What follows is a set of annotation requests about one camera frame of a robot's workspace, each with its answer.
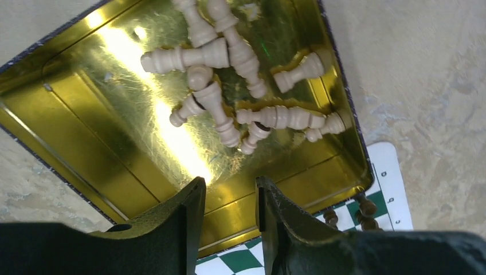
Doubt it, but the white pawn lower right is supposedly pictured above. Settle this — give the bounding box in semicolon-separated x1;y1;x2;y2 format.
305;112;346;143

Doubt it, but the white pawn right side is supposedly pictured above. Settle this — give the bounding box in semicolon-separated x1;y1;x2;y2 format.
273;52;325;93

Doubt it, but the white pawn round head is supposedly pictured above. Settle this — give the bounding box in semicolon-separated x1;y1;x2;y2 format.
187;65;213;91

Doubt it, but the white chess piece top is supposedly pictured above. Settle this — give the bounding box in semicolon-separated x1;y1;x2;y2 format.
171;0;218;48

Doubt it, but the dark chess piece a8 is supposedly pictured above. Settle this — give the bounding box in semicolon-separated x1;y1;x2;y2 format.
354;194;378;217

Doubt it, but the dark chess piece b8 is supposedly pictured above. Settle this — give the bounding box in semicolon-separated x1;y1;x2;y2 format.
355;211;383;231

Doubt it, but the gold tin with white pieces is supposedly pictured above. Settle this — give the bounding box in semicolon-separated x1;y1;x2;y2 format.
1;1;374;257

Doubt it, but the dark chess piece a7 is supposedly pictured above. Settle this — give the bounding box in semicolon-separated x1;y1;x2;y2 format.
323;208;339;229

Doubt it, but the white pawn lower left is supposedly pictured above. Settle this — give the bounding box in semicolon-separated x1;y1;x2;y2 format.
169;94;206;127

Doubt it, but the white chess piece long lower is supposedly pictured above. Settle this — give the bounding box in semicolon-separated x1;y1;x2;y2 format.
236;105;326;130

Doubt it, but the white chess piece horizontal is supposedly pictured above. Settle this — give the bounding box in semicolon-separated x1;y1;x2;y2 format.
140;38;230;74

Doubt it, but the white chess piece long diagonal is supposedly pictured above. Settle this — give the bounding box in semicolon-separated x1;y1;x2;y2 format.
206;0;267;99

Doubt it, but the white pawn lower middle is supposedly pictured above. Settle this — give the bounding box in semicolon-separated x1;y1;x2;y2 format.
241;121;271;155

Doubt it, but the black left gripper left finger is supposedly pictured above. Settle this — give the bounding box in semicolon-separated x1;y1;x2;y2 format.
1;177;206;274

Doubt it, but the white chess piece centre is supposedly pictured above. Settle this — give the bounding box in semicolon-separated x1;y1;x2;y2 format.
193;81;240;148

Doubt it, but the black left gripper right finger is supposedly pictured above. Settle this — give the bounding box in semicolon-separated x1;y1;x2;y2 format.
256;176;485;274

